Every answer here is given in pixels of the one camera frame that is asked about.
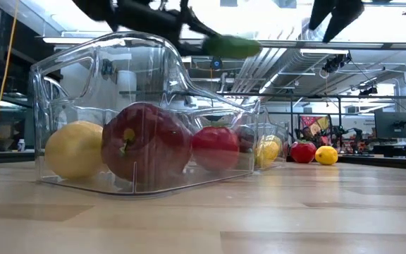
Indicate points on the dark red bell pepper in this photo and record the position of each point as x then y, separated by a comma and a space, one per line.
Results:
146, 144

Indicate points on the black distant robot arm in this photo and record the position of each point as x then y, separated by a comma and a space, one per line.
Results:
344, 135

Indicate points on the colourful patterned cloth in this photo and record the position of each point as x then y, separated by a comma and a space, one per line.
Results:
314, 123

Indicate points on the dark desktop monitor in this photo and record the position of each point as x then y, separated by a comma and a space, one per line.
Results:
395, 125

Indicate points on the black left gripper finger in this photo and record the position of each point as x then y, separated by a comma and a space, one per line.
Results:
197, 23
192, 49

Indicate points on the clear plastic bin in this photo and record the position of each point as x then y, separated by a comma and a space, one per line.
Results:
83, 88
284, 130

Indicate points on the red tomato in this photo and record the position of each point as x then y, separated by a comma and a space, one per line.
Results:
303, 152
217, 148

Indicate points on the purple eggplant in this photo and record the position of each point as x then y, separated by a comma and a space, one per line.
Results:
246, 138

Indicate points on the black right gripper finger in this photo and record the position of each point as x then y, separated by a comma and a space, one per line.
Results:
347, 14
321, 12

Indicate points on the white bottle with label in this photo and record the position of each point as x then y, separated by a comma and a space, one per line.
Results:
20, 145

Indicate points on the black distant rack frame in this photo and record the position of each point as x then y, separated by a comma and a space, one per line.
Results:
330, 96

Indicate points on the green cucumber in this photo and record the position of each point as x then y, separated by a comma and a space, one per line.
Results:
231, 46

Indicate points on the yellow corn cob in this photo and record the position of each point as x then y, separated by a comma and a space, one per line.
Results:
267, 152

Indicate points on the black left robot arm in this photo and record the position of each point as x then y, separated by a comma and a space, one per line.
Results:
93, 8

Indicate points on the yellow lemon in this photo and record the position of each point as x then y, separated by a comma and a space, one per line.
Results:
74, 150
326, 155

